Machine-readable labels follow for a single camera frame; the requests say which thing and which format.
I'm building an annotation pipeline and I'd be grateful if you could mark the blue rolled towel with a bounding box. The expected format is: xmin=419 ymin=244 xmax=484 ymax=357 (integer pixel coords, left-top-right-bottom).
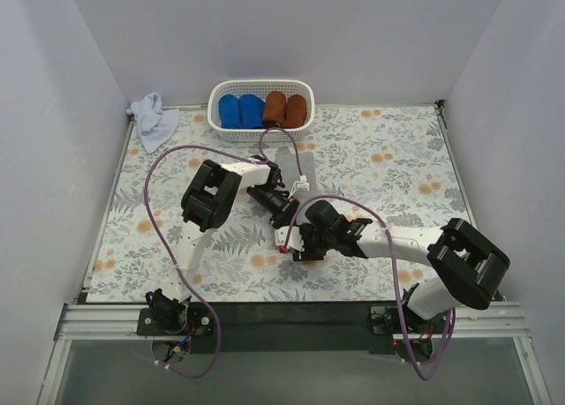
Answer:
xmin=238 ymin=94 xmax=265 ymax=130
xmin=218 ymin=94 xmax=243 ymax=130

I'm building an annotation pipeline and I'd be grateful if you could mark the grey panda towel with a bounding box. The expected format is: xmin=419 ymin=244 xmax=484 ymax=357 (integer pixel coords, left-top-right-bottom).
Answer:
xmin=275 ymin=146 xmax=318 ymax=201

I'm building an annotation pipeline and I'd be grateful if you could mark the floral patterned table mat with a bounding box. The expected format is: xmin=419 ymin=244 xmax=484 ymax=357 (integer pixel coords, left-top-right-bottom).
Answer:
xmin=86 ymin=107 xmax=469 ymax=304

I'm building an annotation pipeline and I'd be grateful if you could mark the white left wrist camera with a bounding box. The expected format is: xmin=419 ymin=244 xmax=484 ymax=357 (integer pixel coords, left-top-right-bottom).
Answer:
xmin=290 ymin=175 xmax=310 ymax=196

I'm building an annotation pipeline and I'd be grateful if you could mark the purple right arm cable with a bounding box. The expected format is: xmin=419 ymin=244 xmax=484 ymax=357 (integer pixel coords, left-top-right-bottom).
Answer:
xmin=280 ymin=195 xmax=457 ymax=382

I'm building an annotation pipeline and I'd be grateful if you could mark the brown rolled towel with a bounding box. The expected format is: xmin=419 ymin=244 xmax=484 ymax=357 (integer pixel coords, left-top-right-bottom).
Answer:
xmin=283 ymin=94 xmax=307 ymax=129
xmin=262 ymin=91 xmax=286 ymax=128

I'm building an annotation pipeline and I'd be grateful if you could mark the white plastic basket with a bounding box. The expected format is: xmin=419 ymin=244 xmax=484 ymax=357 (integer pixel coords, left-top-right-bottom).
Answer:
xmin=207 ymin=79 xmax=315 ymax=142

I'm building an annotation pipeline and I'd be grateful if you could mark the brown rolled towel left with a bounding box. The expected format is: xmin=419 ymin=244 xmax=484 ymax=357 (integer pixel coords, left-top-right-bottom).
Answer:
xmin=262 ymin=91 xmax=286 ymax=128

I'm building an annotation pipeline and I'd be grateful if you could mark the blue rolled towel right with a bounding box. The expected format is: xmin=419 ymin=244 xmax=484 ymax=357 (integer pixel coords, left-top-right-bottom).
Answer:
xmin=238 ymin=94 xmax=265 ymax=130

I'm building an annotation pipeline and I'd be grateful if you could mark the light blue towel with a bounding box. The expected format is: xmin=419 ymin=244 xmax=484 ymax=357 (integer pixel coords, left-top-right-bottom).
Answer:
xmin=126 ymin=93 xmax=180 ymax=154

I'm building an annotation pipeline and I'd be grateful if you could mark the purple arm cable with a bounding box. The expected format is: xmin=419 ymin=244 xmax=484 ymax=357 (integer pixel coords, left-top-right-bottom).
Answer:
xmin=144 ymin=128 xmax=310 ymax=379
xmin=280 ymin=195 xmax=457 ymax=382

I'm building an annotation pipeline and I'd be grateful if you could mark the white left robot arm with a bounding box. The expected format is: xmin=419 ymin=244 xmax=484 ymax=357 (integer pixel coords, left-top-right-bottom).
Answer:
xmin=146 ymin=160 xmax=310 ymax=334

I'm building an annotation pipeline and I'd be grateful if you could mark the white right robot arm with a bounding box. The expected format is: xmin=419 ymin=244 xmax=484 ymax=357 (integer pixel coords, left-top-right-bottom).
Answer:
xmin=275 ymin=200 xmax=510 ymax=333

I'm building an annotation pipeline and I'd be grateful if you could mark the brown rolled towel right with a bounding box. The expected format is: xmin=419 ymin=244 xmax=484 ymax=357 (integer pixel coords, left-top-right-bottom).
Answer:
xmin=283 ymin=94 xmax=307 ymax=129

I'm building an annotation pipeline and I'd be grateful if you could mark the blue rolled towel left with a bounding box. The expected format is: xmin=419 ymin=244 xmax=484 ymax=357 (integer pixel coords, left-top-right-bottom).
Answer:
xmin=218 ymin=94 xmax=243 ymax=130

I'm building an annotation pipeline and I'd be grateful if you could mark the aluminium frame rail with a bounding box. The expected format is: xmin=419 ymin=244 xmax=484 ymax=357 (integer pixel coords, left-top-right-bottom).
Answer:
xmin=38 ymin=302 xmax=551 ymax=404

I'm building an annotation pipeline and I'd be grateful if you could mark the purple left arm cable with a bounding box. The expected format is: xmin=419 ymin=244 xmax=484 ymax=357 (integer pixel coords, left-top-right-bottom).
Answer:
xmin=144 ymin=128 xmax=310 ymax=379

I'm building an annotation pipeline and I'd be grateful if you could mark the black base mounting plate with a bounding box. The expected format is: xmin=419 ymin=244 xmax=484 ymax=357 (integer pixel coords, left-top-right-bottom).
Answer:
xmin=136 ymin=301 xmax=458 ymax=356

